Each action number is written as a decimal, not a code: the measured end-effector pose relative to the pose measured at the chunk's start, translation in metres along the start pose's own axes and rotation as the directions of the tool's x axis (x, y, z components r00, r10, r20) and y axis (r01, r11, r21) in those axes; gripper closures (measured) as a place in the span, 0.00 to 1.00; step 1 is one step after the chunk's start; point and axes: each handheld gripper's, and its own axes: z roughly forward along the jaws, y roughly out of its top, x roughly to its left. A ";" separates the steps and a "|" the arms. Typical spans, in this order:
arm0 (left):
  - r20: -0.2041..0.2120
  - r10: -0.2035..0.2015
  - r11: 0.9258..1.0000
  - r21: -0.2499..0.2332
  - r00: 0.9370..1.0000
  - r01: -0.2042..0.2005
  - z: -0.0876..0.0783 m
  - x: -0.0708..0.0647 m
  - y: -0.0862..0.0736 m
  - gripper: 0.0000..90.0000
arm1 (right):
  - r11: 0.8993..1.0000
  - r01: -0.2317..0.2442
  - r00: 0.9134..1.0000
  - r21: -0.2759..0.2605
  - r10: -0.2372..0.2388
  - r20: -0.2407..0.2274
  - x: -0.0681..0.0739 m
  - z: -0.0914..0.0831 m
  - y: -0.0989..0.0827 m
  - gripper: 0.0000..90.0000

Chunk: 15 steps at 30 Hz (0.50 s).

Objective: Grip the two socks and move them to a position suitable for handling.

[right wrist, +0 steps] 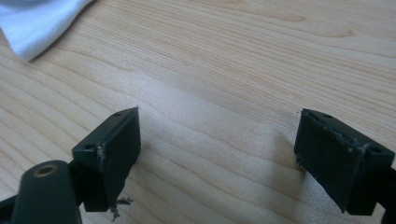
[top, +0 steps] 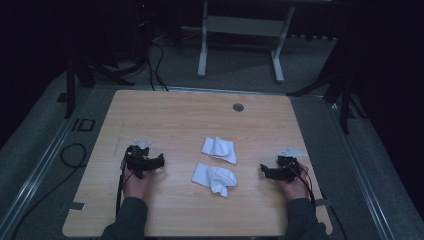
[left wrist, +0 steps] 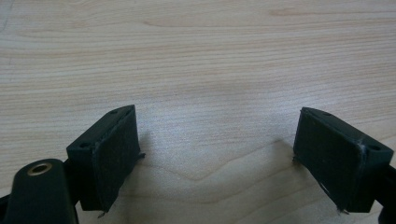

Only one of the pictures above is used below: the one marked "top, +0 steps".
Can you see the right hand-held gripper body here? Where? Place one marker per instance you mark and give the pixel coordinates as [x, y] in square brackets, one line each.
[287, 168]

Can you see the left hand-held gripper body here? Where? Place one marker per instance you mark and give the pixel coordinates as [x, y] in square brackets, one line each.
[137, 160]

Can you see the person's right hand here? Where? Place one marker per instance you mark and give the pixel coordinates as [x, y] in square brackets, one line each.
[296, 188]

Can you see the person's left hand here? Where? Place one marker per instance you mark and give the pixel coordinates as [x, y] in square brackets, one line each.
[136, 186]

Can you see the grey tape strip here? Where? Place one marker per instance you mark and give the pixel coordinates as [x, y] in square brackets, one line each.
[77, 206]
[322, 202]

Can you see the white sock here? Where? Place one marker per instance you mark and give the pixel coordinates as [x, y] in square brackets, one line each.
[215, 178]
[220, 150]

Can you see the black floor tape marking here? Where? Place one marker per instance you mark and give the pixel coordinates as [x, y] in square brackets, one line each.
[83, 124]

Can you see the black metal stand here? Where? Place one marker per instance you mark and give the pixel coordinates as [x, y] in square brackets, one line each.
[69, 90]
[345, 106]

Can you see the grey metal floor rail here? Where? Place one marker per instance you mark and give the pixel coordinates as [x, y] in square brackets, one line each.
[40, 166]
[363, 173]

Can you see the white metal desk frame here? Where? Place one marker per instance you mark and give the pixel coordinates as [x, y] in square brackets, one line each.
[245, 26]

